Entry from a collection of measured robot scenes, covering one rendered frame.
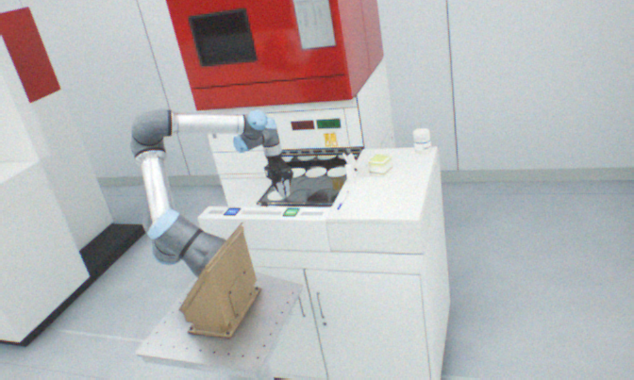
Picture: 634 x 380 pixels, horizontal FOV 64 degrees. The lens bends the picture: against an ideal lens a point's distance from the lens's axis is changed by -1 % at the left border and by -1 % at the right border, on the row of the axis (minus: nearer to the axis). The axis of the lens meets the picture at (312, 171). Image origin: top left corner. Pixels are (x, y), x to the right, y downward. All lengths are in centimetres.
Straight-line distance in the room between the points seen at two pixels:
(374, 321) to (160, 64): 311
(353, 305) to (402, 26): 221
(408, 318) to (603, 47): 236
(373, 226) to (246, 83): 98
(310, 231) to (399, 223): 34
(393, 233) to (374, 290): 29
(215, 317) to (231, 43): 128
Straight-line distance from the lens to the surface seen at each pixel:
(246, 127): 196
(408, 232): 187
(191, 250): 169
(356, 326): 221
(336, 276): 206
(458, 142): 399
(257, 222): 204
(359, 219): 188
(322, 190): 227
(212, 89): 255
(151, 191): 192
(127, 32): 470
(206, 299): 166
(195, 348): 174
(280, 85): 239
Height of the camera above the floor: 192
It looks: 25 degrees down
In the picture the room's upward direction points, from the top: 11 degrees counter-clockwise
